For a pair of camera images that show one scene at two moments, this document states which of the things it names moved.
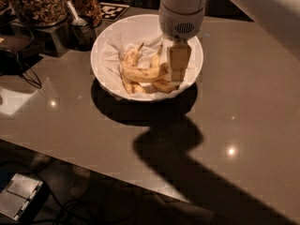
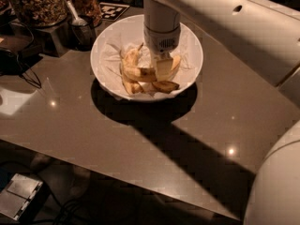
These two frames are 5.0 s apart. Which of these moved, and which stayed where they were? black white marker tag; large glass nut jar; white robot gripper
Moved: white robot gripper
Stayed: black white marker tag; large glass nut jar
